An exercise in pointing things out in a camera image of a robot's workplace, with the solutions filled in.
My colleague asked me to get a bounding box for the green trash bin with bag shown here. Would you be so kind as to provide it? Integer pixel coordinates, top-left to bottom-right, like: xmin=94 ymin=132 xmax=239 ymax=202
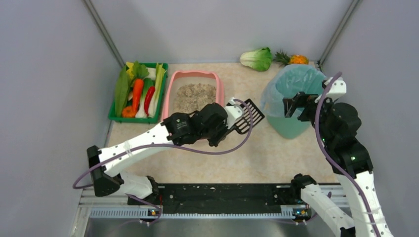
xmin=259 ymin=64 xmax=327 ymax=139

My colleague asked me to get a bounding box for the black litter scoop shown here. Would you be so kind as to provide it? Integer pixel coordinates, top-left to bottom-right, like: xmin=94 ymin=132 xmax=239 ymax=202
xmin=232 ymin=98 xmax=265 ymax=135

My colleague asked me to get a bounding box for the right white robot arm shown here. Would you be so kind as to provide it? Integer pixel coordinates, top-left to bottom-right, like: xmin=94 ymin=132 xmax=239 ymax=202
xmin=283 ymin=92 xmax=392 ymax=237

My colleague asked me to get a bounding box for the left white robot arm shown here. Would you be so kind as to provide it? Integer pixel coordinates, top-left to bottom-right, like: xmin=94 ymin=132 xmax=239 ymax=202
xmin=87 ymin=103 xmax=243 ymax=199

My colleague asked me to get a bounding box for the pink litter box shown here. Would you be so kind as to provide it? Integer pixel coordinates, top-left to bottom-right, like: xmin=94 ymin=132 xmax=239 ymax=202
xmin=161 ymin=71 xmax=225 ymax=120

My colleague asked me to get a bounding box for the toy pineapple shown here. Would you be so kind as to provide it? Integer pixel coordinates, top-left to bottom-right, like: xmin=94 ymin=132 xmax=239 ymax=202
xmin=273 ymin=50 xmax=309 ymax=66

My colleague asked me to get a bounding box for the toy bok choy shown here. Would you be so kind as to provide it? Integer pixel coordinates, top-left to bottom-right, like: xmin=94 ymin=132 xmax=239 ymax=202
xmin=240 ymin=47 xmax=273 ymax=72

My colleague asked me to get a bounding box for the toy red chili pepper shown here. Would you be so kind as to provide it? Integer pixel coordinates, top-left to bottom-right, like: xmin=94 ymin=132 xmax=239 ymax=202
xmin=144 ymin=86 xmax=156 ymax=117

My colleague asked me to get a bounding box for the toy celery stalk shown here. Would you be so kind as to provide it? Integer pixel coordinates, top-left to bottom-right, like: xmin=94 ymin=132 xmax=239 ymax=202
xmin=148 ymin=64 xmax=166 ymax=118

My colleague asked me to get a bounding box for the toy white scallion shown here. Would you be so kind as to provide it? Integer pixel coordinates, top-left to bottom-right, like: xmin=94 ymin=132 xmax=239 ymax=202
xmin=135 ymin=78 xmax=154 ymax=119

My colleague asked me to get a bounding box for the toy carrot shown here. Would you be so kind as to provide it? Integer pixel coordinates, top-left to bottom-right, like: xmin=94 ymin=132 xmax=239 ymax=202
xmin=132 ymin=79 xmax=144 ymax=112

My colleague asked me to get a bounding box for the toy orange tomato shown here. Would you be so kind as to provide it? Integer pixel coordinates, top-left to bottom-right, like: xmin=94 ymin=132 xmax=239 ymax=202
xmin=122 ymin=105 xmax=137 ymax=118

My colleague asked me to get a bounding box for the toy green leaf vegetable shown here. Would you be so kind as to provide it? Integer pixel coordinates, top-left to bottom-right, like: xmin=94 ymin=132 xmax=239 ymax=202
xmin=114 ymin=66 xmax=131 ymax=117

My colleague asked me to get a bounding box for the toy yellow corn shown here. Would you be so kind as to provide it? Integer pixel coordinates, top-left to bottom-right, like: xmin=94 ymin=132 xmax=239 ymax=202
xmin=126 ymin=62 xmax=134 ymax=79

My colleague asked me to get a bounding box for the green vegetable basket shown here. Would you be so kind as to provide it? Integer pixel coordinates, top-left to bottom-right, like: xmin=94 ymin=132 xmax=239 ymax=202
xmin=108 ymin=61 xmax=168 ymax=124

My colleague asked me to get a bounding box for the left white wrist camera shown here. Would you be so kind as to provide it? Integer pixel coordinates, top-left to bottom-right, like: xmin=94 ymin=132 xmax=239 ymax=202
xmin=224 ymin=97 xmax=244 ymax=129

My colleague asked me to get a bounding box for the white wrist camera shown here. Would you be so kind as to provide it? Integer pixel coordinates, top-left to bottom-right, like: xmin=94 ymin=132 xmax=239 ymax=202
xmin=315 ymin=77 xmax=347 ymax=103
xmin=224 ymin=97 xmax=244 ymax=129

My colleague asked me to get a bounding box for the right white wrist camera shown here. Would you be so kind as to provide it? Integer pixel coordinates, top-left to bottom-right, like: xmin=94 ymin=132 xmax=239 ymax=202
xmin=315 ymin=77 xmax=347 ymax=103

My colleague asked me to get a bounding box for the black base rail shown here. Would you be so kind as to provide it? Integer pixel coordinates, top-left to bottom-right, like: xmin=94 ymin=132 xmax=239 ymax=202
xmin=146 ymin=183 xmax=306 ymax=214

